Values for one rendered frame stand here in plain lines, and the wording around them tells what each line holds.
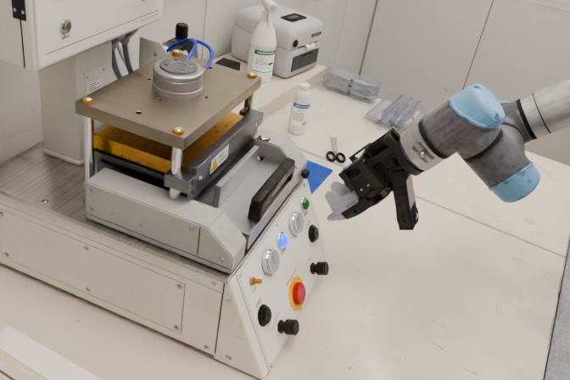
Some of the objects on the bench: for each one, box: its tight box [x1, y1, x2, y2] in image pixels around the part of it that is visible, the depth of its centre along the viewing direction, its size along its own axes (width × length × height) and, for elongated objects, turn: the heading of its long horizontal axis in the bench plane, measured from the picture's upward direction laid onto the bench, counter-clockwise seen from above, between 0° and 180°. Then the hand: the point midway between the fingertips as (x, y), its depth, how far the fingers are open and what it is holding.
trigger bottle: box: [246, 0, 277, 83], centre depth 174 cm, size 9×8×25 cm
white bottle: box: [288, 82, 311, 135], centre depth 160 cm, size 5×5×14 cm
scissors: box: [326, 137, 346, 163], centre depth 157 cm, size 14×6×1 cm, turn 165°
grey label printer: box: [231, 4, 323, 78], centre depth 189 cm, size 25×20×17 cm
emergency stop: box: [293, 282, 305, 305], centre depth 102 cm, size 2×4×4 cm, turn 145°
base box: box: [0, 179, 328, 380], centre depth 107 cm, size 54×38×17 cm
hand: (335, 218), depth 106 cm, fingers closed
